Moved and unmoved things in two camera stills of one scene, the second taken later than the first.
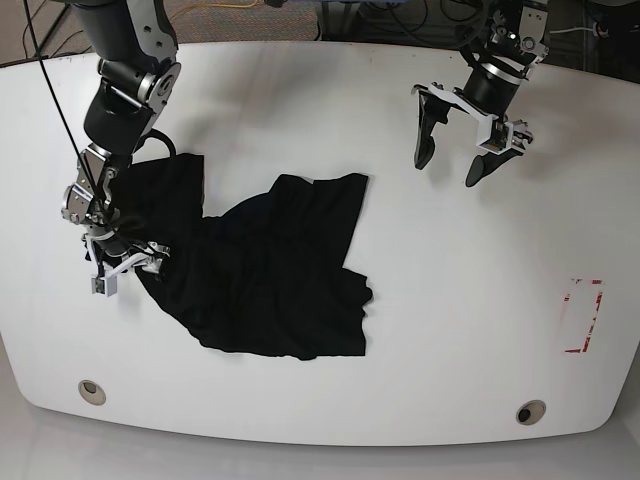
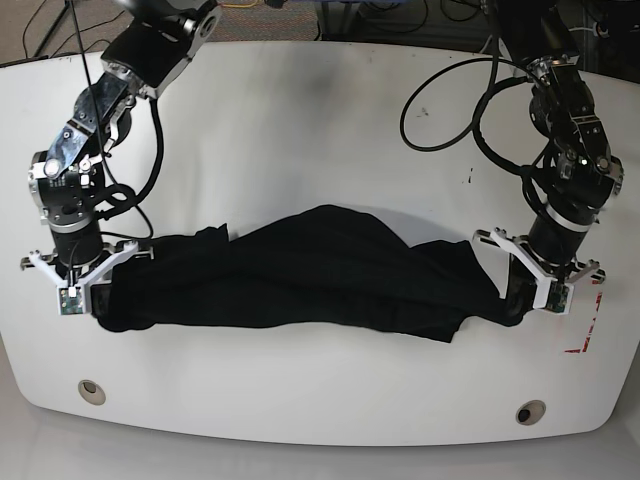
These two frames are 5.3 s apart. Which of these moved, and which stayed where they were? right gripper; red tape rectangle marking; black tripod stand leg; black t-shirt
Moved: right gripper; black t-shirt
Stayed: black tripod stand leg; red tape rectangle marking
